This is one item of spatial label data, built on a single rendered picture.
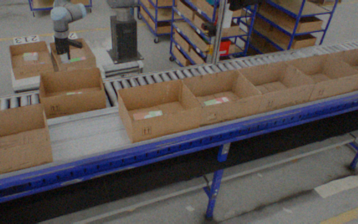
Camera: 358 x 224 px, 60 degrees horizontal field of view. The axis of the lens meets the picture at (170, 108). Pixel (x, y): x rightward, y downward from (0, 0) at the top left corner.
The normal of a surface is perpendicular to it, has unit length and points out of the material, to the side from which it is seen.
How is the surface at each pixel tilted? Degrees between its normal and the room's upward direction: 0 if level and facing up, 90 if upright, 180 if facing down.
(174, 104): 0
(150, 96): 89
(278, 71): 90
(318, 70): 90
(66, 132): 0
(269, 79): 89
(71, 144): 0
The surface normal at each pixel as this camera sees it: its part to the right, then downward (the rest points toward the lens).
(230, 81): 0.36, 0.58
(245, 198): 0.06, -0.79
